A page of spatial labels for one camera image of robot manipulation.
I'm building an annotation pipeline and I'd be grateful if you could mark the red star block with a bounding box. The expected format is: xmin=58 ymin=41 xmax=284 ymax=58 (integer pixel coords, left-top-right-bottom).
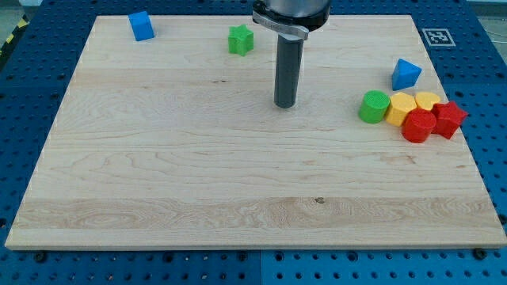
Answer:
xmin=431 ymin=101 xmax=468 ymax=139

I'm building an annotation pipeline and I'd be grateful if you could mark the red cylinder block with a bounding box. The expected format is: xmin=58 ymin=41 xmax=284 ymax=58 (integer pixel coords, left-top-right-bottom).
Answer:
xmin=402 ymin=108 xmax=436 ymax=143

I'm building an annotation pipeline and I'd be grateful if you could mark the blue triangle block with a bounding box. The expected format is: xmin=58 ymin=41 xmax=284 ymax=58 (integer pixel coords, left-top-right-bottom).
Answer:
xmin=391 ymin=59 xmax=422 ymax=91

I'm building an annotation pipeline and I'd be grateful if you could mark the green star block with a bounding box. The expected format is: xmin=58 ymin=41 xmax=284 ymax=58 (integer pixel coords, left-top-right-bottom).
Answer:
xmin=227 ymin=25 xmax=254 ymax=56

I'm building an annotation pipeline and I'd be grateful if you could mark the white fiducial marker tag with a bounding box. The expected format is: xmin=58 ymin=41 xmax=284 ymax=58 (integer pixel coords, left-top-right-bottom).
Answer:
xmin=421 ymin=28 xmax=456 ymax=47

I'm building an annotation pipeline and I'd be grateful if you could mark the silver black robot wrist flange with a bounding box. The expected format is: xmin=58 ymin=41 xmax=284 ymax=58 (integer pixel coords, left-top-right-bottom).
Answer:
xmin=252 ymin=0 xmax=331 ymax=40

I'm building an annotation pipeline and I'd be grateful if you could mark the yellow heart block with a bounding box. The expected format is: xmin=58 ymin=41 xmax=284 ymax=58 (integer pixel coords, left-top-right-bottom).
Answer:
xmin=414 ymin=92 xmax=441 ymax=111

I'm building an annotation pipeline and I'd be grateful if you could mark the yellow hexagon block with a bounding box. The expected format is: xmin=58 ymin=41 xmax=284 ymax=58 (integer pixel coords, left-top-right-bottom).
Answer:
xmin=384 ymin=92 xmax=417 ymax=127

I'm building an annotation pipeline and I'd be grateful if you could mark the blue cube block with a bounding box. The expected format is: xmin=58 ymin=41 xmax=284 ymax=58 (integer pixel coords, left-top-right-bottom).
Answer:
xmin=128 ymin=11 xmax=154 ymax=41

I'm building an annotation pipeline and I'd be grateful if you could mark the light wooden board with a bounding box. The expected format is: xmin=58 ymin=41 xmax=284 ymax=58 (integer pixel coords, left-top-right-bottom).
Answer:
xmin=6 ymin=15 xmax=506 ymax=251

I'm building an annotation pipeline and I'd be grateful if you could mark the green cylinder block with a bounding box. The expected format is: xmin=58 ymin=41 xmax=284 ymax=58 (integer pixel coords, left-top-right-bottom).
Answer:
xmin=358 ymin=89 xmax=390 ymax=124

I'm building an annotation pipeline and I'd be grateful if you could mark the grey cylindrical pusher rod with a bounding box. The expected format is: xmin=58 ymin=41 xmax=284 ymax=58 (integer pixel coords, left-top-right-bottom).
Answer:
xmin=274 ymin=35 xmax=304 ymax=108

